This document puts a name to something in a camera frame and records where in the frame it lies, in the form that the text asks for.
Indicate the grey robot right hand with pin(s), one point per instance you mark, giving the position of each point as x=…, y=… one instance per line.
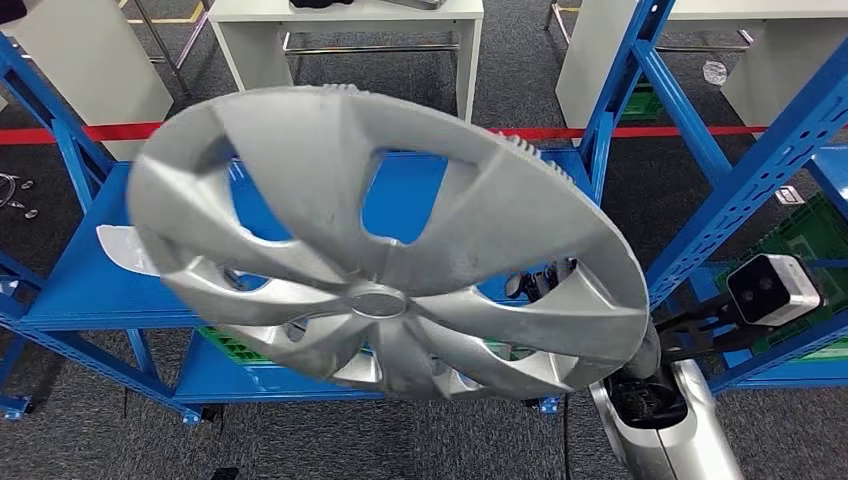
x=540, y=281

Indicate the grey plastic wheel hubcap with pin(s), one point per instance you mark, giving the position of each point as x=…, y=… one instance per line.
x=318, y=199

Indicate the blue metal shelf rack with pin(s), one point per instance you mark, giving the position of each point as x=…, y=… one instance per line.
x=79, y=285
x=13, y=407
x=835, y=179

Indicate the green plastic crate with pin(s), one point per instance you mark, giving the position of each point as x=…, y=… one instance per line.
x=228, y=344
x=639, y=106
x=815, y=232

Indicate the white table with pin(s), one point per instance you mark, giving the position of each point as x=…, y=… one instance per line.
x=99, y=73
x=586, y=73
x=265, y=53

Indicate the grey flat case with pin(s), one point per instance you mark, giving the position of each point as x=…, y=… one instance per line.
x=417, y=3

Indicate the black bag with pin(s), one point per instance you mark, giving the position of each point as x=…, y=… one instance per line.
x=321, y=3

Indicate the white plastic mirror cover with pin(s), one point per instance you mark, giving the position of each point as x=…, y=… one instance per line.
x=119, y=248

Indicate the red barrier belt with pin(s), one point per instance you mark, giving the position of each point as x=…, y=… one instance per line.
x=66, y=134

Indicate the metal chair base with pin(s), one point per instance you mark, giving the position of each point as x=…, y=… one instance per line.
x=8, y=195

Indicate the black object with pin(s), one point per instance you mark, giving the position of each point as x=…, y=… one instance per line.
x=10, y=10

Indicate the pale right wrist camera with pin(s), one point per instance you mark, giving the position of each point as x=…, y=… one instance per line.
x=782, y=288

